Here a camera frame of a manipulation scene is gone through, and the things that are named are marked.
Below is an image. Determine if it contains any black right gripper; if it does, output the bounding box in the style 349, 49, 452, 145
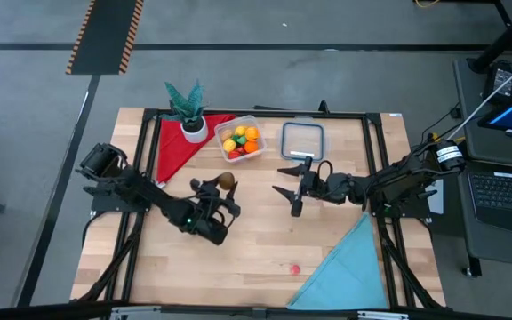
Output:
271, 155, 331, 219

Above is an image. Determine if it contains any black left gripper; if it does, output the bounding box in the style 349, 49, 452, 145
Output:
180, 175, 243, 236

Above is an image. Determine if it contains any brown toy kiwi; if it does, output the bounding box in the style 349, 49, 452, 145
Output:
218, 172, 236, 191

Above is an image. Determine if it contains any clear lid with blue rim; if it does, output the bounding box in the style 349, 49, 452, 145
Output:
276, 118, 330, 164

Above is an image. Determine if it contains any clear plastic container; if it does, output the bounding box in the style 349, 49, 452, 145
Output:
213, 114, 268, 164

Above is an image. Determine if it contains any white plant pot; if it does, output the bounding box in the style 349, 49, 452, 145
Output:
180, 116, 210, 144

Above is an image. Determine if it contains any red cloth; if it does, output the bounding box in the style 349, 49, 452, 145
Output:
155, 113, 237, 184

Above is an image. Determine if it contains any green artificial plant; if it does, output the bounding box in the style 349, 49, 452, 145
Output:
162, 78, 208, 125

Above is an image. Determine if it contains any light blue cloth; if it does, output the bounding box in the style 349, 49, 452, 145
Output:
285, 212, 390, 311

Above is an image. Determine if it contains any black mat with striped edges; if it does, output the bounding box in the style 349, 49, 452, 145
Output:
64, 0, 145, 76

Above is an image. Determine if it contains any black laptop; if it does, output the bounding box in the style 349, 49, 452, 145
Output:
458, 160, 512, 236

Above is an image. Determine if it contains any black power adapter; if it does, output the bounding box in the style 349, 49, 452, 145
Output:
482, 60, 512, 106

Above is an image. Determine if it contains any black stand pole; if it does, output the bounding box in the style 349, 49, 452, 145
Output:
467, 0, 512, 75

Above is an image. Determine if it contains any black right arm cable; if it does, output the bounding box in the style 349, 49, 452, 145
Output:
314, 159, 336, 180

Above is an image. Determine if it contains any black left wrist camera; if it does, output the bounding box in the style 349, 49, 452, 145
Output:
196, 218, 231, 247

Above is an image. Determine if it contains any white cable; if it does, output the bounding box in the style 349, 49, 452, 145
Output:
449, 52, 512, 139

